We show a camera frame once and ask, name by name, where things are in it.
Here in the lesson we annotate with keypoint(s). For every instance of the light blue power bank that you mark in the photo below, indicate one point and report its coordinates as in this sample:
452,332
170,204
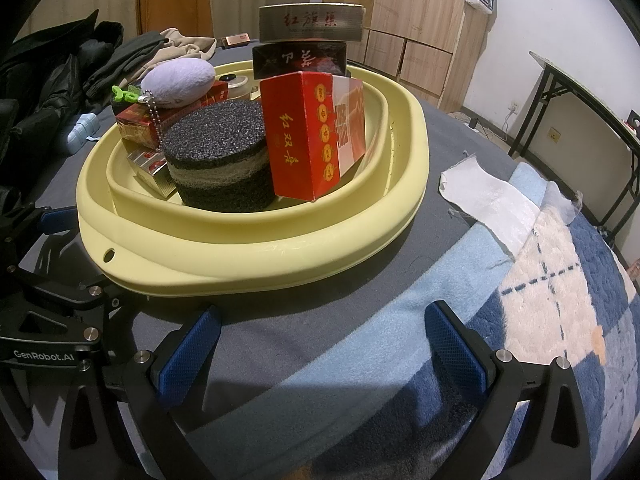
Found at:
82,132

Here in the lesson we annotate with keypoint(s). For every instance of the large red cigarette box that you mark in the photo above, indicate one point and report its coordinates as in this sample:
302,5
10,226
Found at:
310,135

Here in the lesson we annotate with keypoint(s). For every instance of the olive green jacket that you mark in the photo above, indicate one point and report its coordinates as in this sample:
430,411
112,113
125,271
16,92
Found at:
125,60

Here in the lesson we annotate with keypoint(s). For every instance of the black folding table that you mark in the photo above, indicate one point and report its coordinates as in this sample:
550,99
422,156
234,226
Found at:
590,110

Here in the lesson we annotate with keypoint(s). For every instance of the translucent gauze sheet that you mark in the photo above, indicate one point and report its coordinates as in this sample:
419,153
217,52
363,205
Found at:
562,200

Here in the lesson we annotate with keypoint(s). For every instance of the green plastic charm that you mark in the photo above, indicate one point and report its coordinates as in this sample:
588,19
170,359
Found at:
125,94

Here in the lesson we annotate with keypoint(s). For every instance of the black jacket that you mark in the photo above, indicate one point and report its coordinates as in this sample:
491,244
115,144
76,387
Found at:
45,80

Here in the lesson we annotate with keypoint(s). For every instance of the glossy red cigarette box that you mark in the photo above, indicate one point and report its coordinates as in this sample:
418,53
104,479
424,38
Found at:
137,125

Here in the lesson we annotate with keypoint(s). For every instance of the grey bed sheet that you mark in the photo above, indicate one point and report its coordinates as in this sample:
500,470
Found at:
440,145

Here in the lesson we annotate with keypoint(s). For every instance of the white paper towel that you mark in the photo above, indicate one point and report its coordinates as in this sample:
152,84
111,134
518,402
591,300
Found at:
482,200

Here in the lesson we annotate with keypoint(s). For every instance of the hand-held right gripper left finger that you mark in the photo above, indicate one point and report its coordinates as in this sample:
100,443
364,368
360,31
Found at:
187,355

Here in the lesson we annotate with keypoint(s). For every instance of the small pink box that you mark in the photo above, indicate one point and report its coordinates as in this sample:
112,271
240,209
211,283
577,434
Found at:
236,40

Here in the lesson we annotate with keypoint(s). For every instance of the dark red cigarette carton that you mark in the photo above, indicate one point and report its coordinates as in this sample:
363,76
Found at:
300,60

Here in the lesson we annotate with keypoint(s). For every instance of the wooden wardrobe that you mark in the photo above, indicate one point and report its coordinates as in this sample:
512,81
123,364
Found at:
410,25

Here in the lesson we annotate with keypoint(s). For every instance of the silver red cigarette carton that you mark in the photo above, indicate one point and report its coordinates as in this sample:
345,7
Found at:
310,22

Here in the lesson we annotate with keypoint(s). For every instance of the pale yellow plastic basin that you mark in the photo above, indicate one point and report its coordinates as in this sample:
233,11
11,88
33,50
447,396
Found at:
250,240

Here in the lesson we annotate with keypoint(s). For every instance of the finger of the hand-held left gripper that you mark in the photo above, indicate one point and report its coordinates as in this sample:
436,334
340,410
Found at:
57,220
75,296

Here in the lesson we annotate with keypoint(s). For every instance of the wall outlet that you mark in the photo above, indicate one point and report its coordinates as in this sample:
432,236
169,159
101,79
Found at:
512,107

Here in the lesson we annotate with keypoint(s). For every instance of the black grey foam cylinder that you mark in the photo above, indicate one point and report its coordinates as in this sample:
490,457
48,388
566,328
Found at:
220,155

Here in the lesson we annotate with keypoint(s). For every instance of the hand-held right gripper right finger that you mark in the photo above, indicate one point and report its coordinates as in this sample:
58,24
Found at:
452,345

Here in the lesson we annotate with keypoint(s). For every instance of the silver oval gadget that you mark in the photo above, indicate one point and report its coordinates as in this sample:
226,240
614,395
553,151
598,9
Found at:
234,87

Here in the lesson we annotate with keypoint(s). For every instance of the silver cigarette pack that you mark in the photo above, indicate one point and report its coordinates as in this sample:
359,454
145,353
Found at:
150,167

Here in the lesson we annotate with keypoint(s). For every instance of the beige clothing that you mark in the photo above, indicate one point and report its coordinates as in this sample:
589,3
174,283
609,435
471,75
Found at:
185,47

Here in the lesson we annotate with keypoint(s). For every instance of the blue white checkered blanket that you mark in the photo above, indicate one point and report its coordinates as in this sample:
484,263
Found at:
500,335

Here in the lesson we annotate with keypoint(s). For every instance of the white wall socket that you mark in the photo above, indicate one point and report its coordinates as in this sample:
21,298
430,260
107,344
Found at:
552,134

